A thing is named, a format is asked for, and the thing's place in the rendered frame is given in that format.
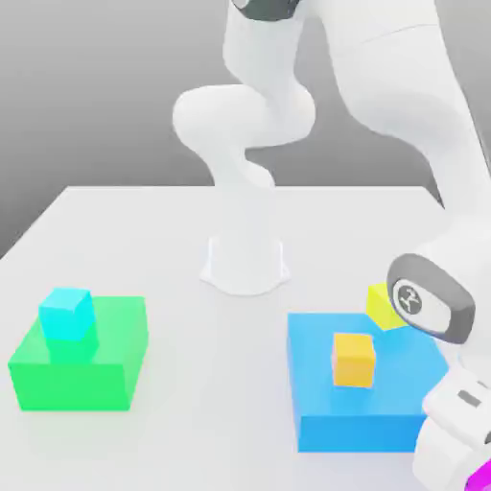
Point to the large blue box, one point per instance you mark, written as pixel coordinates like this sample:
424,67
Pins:
391,406

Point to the small magenta cube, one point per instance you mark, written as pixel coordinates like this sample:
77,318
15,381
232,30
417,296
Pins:
481,479

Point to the large green box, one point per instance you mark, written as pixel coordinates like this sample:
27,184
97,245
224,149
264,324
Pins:
69,387

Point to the small cyan cube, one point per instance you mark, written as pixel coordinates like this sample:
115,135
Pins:
65,314

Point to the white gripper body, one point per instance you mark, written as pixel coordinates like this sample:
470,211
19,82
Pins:
437,460

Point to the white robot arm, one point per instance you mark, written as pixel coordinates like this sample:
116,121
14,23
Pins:
399,84

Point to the small orange cube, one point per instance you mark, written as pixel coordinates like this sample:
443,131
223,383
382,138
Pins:
353,360

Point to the small yellow cube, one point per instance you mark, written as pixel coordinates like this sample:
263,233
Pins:
379,310

